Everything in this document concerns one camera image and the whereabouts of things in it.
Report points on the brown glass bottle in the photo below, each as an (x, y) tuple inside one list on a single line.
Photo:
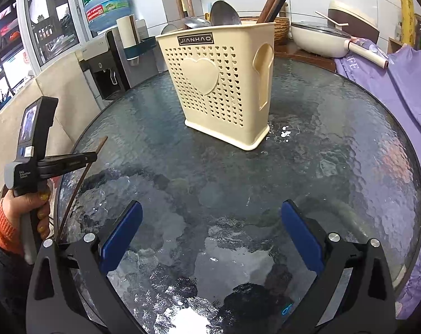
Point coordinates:
[(419, 31)]

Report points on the purple floral cloth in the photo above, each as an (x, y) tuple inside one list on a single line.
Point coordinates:
[(405, 111)]

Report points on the teal cup holder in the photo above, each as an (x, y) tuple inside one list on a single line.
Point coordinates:
[(140, 48)]

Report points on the brown and cream rice cooker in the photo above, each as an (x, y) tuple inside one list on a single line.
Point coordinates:
[(356, 21)]

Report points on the yellow roll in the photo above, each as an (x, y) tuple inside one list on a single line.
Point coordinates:
[(407, 17)]

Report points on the wooden counter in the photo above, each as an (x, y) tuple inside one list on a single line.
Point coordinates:
[(301, 59)]

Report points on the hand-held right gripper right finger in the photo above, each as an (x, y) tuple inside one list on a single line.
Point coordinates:
[(301, 236)]

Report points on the steel spoon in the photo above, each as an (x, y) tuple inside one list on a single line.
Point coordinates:
[(196, 23)]

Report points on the woven pattern basin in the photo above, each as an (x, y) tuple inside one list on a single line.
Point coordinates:
[(281, 29)]

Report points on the white pan with lid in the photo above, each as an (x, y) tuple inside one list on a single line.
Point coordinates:
[(318, 40)]

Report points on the cream perforated utensil holder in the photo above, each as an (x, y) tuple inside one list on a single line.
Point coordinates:
[(214, 87)]

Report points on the grey water dispenser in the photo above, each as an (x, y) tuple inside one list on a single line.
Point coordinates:
[(102, 66)]

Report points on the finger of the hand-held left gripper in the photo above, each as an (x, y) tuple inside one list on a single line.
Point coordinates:
[(67, 165)]

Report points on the blue water bottle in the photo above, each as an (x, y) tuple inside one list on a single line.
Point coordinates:
[(104, 0)]

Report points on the sliding window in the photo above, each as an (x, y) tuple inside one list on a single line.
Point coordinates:
[(39, 24)]

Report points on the person's left forearm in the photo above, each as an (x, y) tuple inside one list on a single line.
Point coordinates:
[(6, 231)]

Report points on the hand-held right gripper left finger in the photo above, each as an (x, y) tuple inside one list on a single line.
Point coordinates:
[(121, 236)]

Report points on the white paper cup stack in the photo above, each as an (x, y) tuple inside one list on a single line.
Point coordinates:
[(126, 31)]

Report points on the small wooden box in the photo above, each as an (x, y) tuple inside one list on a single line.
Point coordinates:
[(395, 46)]

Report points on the person's left hand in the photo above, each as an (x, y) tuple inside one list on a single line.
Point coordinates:
[(44, 215)]

